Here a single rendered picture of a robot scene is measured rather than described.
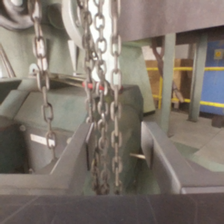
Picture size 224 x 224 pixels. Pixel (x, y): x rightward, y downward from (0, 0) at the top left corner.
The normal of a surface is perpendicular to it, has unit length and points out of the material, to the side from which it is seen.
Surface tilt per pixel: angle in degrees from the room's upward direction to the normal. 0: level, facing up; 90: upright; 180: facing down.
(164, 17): 90
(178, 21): 90
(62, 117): 45
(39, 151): 90
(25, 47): 90
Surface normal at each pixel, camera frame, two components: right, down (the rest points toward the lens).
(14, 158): 0.87, 0.11
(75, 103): -0.36, -0.51
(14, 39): 0.66, 0.19
